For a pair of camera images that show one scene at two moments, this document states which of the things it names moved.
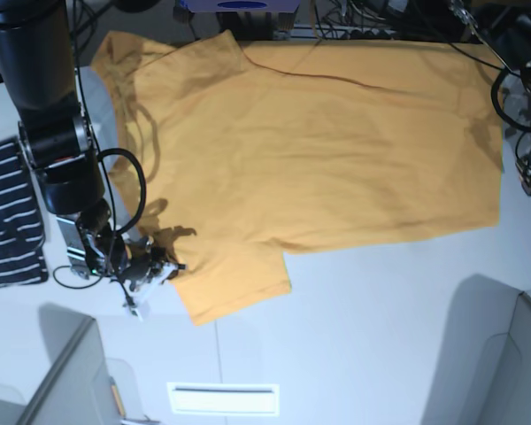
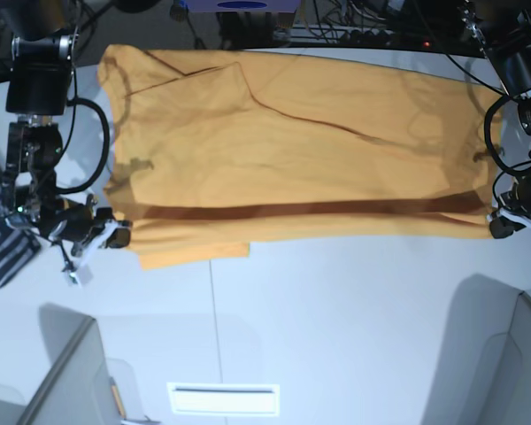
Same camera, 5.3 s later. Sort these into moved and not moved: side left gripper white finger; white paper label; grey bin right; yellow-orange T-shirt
Moved: side left gripper white finger; yellow-orange T-shirt
Not moved: grey bin right; white paper label
